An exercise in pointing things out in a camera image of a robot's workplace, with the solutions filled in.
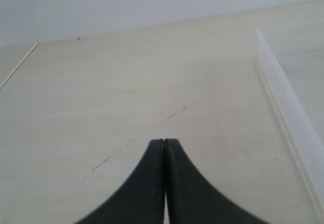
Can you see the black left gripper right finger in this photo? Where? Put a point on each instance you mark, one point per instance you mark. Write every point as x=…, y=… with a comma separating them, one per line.
x=191, y=198

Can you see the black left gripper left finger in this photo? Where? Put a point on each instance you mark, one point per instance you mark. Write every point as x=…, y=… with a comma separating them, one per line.
x=141, y=198

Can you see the clear plastic storage box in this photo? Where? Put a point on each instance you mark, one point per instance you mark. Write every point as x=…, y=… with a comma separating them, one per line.
x=291, y=57

